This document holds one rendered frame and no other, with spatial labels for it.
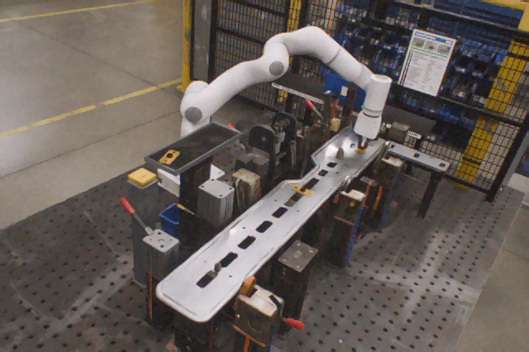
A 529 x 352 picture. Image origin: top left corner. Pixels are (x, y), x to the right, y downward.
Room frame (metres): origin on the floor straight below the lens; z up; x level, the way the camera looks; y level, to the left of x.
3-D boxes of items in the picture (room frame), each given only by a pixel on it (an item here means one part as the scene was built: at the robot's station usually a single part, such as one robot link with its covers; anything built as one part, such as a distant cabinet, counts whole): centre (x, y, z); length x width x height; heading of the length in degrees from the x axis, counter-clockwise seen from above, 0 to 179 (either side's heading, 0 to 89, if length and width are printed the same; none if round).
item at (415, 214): (1.79, -0.76, 0.84); 0.11 x 0.06 x 0.29; 62
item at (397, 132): (2.02, -0.60, 0.88); 0.08 x 0.08 x 0.36; 62
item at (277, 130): (1.60, 0.00, 0.94); 0.18 x 0.13 x 0.49; 152
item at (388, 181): (1.69, -0.51, 0.87); 0.12 x 0.09 x 0.35; 62
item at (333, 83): (2.30, -0.40, 1.10); 0.30 x 0.17 x 0.13; 57
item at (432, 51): (2.28, -0.70, 1.30); 0.23 x 0.02 x 0.31; 62
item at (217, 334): (0.95, 0.11, 0.84); 0.11 x 0.06 x 0.29; 62
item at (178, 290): (1.40, -0.14, 1.00); 1.38 x 0.22 x 0.02; 152
